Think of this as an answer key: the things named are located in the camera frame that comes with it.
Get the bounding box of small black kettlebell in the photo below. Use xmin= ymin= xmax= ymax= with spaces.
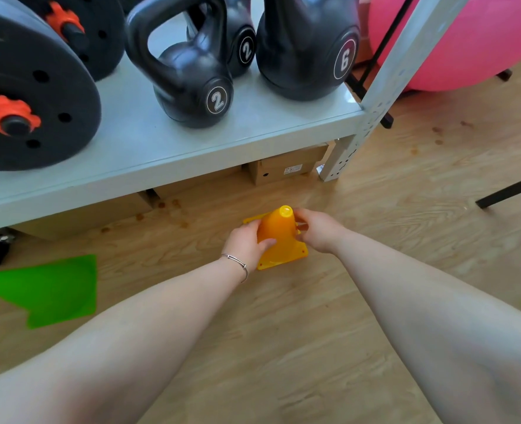
xmin=124 ymin=0 xmax=234 ymax=130
xmin=185 ymin=0 xmax=257 ymax=79

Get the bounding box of green plastic cone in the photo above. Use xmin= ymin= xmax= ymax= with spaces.
xmin=0 ymin=254 xmax=98 ymax=330

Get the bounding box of yellow plastic cone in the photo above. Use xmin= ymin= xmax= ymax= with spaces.
xmin=242 ymin=205 xmax=309 ymax=271

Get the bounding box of person's right hand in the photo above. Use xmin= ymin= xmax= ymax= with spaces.
xmin=292 ymin=208 xmax=345 ymax=255

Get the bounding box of pink exercise ball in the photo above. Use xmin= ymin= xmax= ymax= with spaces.
xmin=368 ymin=0 xmax=521 ymax=93

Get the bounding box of plain cardboard box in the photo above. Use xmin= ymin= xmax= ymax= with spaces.
xmin=9 ymin=189 xmax=155 ymax=241
xmin=152 ymin=165 xmax=249 ymax=200

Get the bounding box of cardboard box with white label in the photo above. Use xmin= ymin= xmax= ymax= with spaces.
xmin=247 ymin=144 xmax=332 ymax=186

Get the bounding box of black stand frame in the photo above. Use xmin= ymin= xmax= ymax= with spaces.
xmin=345 ymin=0 xmax=513 ymax=130

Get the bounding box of person's right forearm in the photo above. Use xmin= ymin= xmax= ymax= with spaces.
xmin=330 ymin=231 xmax=521 ymax=424

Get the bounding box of black dumbbell with taped plate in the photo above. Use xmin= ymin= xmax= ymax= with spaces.
xmin=0 ymin=0 xmax=102 ymax=172

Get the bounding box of large black kettlebell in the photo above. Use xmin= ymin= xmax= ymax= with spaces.
xmin=256 ymin=0 xmax=362 ymax=102

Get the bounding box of person's left forearm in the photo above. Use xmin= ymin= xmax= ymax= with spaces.
xmin=0 ymin=256 xmax=249 ymax=424

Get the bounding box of person's left hand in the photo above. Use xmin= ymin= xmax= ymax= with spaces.
xmin=220 ymin=219 xmax=277 ymax=273

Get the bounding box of black furniture leg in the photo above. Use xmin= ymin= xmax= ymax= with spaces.
xmin=475 ymin=171 xmax=521 ymax=210

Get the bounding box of silver bracelet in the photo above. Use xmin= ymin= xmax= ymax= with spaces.
xmin=220 ymin=253 xmax=249 ymax=284

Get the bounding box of grey metal shelf rack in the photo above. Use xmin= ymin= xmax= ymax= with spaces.
xmin=0 ymin=0 xmax=473 ymax=234

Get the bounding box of black dumbbell with orange collar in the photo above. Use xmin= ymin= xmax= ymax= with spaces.
xmin=11 ymin=0 xmax=127 ymax=82

